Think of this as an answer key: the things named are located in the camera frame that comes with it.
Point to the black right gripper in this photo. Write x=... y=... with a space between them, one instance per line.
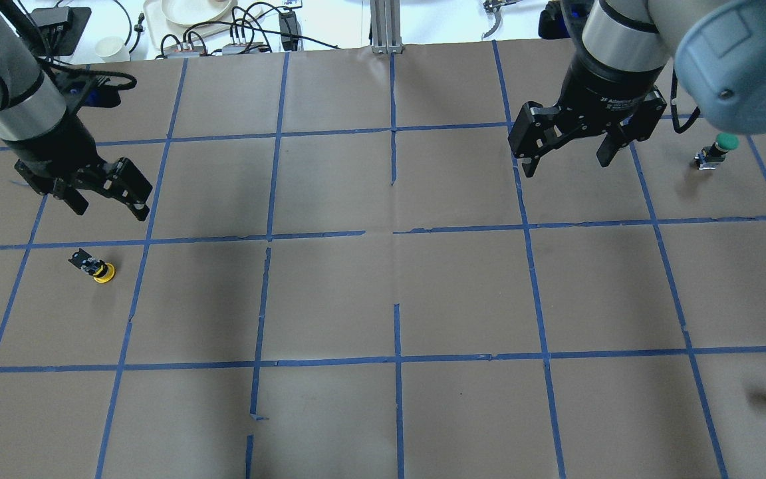
x=606 y=88

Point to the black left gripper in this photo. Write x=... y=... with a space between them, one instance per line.
x=52 y=146

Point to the yellow push button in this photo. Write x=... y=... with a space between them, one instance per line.
x=99 y=270

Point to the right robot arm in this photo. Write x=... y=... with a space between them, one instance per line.
x=718 y=51

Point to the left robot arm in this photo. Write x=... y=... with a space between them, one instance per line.
x=39 y=102

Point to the green push button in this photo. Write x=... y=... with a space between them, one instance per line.
x=711 y=157

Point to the white paper cup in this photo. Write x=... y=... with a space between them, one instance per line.
x=112 y=50

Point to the power strip with plugs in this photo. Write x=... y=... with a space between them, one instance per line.
x=199 y=50

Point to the beige plate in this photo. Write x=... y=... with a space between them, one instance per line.
x=193 y=12

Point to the black power adapter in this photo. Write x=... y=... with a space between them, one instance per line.
x=289 y=30

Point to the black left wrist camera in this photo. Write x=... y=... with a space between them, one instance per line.
x=79 y=89

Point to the aluminium frame post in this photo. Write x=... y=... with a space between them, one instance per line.
x=385 y=27

